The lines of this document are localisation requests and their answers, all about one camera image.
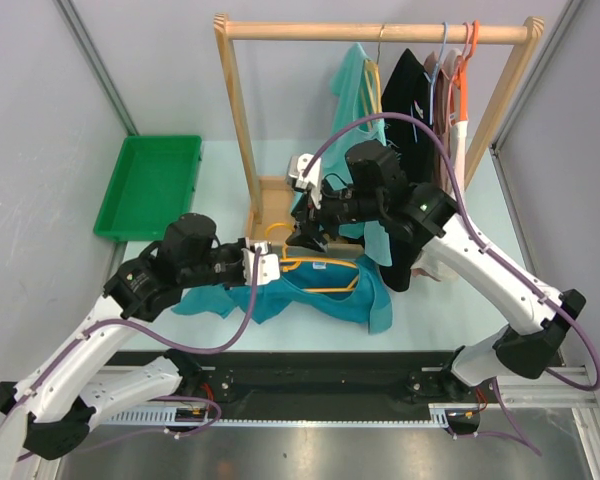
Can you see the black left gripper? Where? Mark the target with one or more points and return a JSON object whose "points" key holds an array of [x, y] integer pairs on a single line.
{"points": [[236, 247]]}

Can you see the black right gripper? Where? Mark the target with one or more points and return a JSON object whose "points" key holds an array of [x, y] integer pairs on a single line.
{"points": [[307, 237]]}

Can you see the yellow plastic hanger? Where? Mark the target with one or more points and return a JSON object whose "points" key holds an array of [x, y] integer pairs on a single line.
{"points": [[325, 267]]}

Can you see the teal blue t shirt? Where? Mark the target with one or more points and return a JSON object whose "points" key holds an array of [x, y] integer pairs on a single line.
{"points": [[369, 304]]}

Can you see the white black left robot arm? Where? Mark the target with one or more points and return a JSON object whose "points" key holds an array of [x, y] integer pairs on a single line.
{"points": [[52, 411]]}

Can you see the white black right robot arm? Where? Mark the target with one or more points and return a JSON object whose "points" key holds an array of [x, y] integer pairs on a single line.
{"points": [[428, 220]]}

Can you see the mint green t shirt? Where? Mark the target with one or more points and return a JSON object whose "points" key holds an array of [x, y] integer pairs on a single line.
{"points": [[351, 130]]}

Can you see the black t shirt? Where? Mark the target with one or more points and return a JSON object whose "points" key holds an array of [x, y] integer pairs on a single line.
{"points": [[407, 91]]}

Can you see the wooden hanger metal hook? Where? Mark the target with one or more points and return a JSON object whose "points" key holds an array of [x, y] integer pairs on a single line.
{"points": [[370, 89]]}

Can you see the light blue plastic hanger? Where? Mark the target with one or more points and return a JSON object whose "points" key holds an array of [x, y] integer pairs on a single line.
{"points": [[432, 77]]}

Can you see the orange plastic hanger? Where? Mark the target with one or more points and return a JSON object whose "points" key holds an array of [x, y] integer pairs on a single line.
{"points": [[461, 80]]}

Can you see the pink plastic hanger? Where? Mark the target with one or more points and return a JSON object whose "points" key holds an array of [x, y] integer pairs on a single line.
{"points": [[454, 68]]}

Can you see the wooden clothes rack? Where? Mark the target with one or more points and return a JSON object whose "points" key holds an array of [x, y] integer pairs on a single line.
{"points": [[267, 193]]}

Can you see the green plastic tray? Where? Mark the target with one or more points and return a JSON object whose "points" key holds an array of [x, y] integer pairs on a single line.
{"points": [[152, 184]]}

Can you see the white garment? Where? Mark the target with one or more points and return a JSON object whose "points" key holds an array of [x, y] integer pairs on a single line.
{"points": [[457, 131]]}

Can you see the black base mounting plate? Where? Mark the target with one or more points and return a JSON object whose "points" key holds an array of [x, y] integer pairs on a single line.
{"points": [[336, 382]]}

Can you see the pink beige garment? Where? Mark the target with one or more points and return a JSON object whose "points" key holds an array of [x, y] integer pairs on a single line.
{"points": [[427, 265]]}

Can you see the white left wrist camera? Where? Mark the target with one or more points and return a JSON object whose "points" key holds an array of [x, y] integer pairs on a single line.
{"points": [[261, 263]]}

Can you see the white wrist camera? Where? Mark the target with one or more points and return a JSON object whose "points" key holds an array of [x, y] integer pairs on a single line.
{"points": [[261, 263], [304, 173]]}

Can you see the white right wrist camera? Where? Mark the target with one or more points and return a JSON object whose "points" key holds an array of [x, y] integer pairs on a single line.
{"points": [[304, 173]]}

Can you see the white slotted cable duct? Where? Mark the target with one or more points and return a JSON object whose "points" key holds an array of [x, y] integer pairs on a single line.
{"points": [[188, 415]]}

